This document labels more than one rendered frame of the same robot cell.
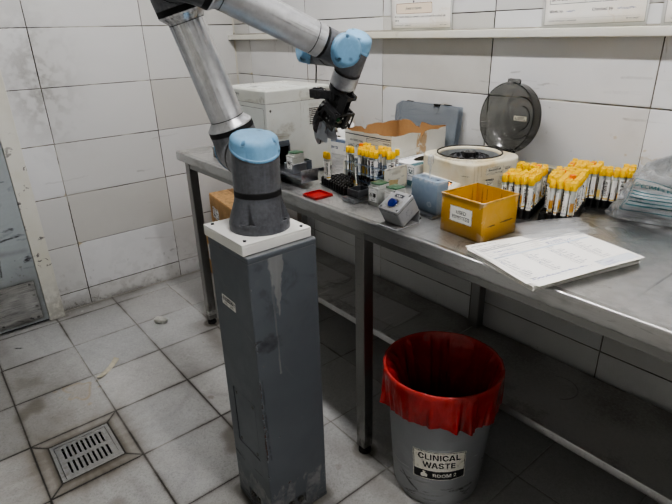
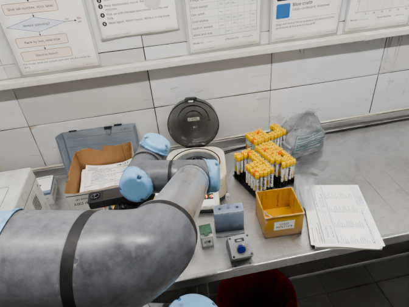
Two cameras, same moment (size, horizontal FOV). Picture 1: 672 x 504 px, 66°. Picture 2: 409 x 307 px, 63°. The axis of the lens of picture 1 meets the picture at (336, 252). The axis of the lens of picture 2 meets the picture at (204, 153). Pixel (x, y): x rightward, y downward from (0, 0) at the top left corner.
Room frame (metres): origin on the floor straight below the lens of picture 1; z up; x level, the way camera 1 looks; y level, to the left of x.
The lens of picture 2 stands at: (1.00, 0.47, 1.77)
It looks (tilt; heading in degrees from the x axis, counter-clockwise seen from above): 35 degrees down; 301
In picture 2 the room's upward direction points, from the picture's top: 5 degrees counter-clockwise
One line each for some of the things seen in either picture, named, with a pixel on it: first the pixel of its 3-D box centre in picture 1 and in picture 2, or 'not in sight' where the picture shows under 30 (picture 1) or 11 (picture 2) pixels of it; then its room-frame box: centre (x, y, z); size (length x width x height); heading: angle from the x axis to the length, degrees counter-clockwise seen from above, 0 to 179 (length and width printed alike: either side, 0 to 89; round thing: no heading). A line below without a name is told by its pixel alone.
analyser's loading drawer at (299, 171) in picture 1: (291, 168); not in sight; (1.74, 0.14, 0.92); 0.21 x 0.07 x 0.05; 39
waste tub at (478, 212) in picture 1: (478, 211); (278, 212); (1.22, -0.36, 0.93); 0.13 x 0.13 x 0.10; 35
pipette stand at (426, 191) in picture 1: (429, 195); (228, 218); (1.37, -0.26, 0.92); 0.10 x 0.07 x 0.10; 33
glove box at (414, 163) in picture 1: (429, 163); not in sight; (1.74, -0.33, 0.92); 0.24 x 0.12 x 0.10; 129
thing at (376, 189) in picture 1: (378, 193); not in sight; (1.46, -0.13, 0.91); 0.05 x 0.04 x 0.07; 129
